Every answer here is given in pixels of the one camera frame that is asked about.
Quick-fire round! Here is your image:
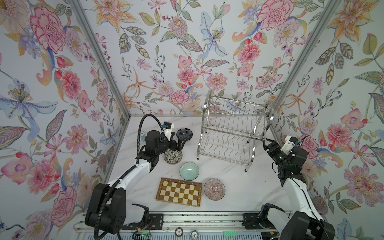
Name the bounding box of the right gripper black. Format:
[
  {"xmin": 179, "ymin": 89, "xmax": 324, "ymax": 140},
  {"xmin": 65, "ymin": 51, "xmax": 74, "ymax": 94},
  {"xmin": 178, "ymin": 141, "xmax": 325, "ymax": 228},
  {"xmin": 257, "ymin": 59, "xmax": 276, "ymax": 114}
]
[{"xmin": 263, "ymin": 138, "xmax": 289, "ymax": 171}]

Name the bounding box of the steel wire dish rack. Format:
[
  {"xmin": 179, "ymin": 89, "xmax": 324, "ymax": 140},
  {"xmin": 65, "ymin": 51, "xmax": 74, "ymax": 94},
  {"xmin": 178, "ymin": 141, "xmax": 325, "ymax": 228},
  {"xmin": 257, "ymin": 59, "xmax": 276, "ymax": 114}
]
[{"xmin": 197, "ymin": 90, "xmax": 274, "ymax": 172}]

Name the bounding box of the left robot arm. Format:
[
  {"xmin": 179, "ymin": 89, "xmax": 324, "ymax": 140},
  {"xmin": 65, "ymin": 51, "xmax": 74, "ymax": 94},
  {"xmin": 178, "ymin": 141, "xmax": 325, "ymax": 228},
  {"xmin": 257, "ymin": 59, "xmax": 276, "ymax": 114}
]
[{"xmin": 85, "ymin": 129, "xmax": 193, "ymax": 240}]

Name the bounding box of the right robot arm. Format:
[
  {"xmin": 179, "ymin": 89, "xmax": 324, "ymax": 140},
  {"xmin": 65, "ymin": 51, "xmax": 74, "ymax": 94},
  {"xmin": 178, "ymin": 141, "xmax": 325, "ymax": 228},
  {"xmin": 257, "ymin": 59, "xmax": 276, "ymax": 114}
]
[{"xmin": 257, "ymin": 137, "xmax": 335, "ymax": 240}]

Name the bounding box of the dark petal pattern bowl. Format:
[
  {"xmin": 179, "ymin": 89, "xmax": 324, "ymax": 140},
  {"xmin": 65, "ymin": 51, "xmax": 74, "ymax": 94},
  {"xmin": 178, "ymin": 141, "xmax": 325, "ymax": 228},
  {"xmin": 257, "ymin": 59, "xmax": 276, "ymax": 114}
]
[{"xmin": 176, "ymin": 128, "xmax": 193, "ymax": 142}]

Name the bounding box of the mint green bowl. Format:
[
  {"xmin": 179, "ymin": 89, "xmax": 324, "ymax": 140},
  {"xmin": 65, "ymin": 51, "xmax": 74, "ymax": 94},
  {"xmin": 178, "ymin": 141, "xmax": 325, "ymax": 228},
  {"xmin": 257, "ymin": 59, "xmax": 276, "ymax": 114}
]
[{"xmin": 180, "ymin": 162, "xmax": 200, "ymax": 181}]

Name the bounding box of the wooden chessboard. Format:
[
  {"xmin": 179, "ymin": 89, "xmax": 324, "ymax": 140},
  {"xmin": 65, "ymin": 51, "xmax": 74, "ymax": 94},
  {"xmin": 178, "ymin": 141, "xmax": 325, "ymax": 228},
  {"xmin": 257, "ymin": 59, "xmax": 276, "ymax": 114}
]
[{"xmin": 156, "ymin": 178, "xmax": 203, "ymax": 207}]

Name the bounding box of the round gauge left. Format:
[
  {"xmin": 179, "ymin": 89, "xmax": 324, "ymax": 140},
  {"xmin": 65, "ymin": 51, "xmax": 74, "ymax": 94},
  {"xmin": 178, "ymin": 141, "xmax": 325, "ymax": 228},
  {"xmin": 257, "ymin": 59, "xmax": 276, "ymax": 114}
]
[{"xmin": 175, "ymin": 228, "xmax": 184, "ymax": 238}]

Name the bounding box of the round gauge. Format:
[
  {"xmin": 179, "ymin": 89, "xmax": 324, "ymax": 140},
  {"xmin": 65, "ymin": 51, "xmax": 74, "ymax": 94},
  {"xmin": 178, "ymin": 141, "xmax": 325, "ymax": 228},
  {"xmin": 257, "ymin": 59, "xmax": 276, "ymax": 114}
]
[
  {"xmin": 190, "ymin": 230, "xmax": 199, "ymax": 240},
  {"xmin": 175, "ymin": 228, "xmax": 184, "ymax": 238}
]

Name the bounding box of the round gauge right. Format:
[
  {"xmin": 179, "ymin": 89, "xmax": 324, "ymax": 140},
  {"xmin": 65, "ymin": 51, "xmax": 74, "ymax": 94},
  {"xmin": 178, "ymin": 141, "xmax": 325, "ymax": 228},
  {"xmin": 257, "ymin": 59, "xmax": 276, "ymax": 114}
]
[{"xmin": 190, "ymin": 230, "xmax": 199, "ymax": 240}]

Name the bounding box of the green connector block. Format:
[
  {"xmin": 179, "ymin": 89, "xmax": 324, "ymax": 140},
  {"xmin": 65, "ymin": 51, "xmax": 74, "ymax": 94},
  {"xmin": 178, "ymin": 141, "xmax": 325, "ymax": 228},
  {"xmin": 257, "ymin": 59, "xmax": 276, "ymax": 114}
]
[{"xmin": 223, "ymin": 231, "xmax": 237, "ymax": 237}]

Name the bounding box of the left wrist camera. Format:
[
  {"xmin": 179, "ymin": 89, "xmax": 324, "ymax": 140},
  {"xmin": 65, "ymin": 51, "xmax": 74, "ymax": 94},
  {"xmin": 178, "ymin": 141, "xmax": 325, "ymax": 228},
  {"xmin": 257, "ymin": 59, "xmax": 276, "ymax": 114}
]
[{"xmin": 163, "ymin": 122, "xmax": 175, "ymax": 141}]

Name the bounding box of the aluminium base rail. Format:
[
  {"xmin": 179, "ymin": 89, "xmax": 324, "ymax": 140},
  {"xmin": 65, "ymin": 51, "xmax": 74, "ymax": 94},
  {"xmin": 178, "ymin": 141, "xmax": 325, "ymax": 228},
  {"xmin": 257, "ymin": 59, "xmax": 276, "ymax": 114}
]
[{"xmin": 73, "ymin": 211, "xmax": 331, "ymax": 233}]

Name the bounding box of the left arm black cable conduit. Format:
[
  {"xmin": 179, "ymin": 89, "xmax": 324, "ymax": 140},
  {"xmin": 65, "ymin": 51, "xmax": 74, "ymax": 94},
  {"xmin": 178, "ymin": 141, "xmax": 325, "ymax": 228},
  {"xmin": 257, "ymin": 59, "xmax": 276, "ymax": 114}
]
[{"xmin": 93, "ymin": 113, "xmax": 164, "ymax": 240}]

